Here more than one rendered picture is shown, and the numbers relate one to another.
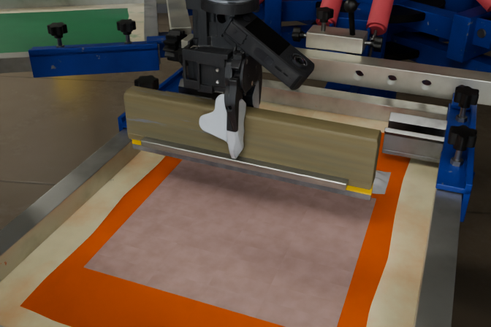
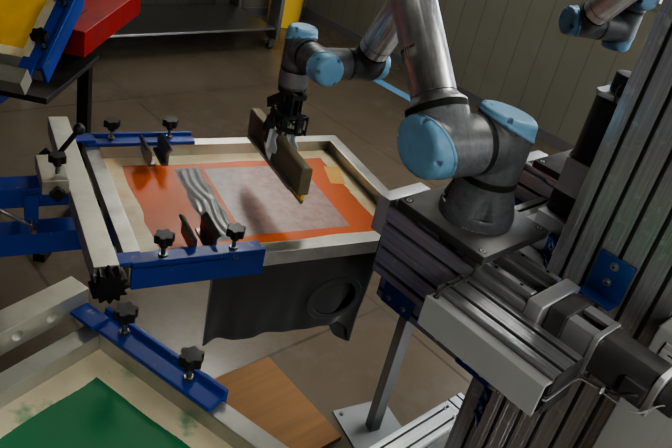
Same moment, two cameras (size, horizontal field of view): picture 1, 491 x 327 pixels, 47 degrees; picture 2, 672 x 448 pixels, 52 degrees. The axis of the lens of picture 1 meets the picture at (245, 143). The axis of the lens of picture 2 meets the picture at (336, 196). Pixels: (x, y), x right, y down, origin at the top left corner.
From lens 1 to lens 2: 2.21 m
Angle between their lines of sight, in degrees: 112
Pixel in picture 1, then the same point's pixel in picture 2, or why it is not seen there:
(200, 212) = (279, 211)
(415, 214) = (204, 158)
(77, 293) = (360, 220)
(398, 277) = (252, 157)
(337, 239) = (248, 173)
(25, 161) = not seen: outside the picture
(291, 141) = not seen: hidden behind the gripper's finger
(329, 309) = not seen: hidden behind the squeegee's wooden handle
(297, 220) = (249, 184)
